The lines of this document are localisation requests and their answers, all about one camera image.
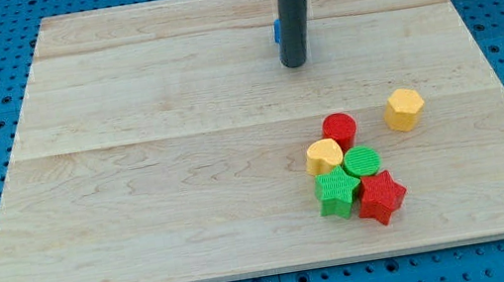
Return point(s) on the blue block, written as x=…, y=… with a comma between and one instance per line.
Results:
x=276, y=30

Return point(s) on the green cylinder block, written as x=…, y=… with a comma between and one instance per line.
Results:
x=361, y=161

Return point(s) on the red cylinder block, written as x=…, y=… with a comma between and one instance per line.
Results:
x=341, y=128

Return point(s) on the red star block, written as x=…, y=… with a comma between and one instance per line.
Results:
x=380, y=197

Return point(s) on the yellow heart block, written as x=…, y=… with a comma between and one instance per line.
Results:
x=323, y=156

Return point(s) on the green star block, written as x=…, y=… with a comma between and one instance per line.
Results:
x=336, y=191

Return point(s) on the yellow hexagon block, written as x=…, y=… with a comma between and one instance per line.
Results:
x=403, y=110

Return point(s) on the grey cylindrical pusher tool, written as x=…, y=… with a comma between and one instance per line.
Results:
x=292, y=22

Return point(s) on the wooden board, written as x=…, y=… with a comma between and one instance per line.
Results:
x=166, y=142

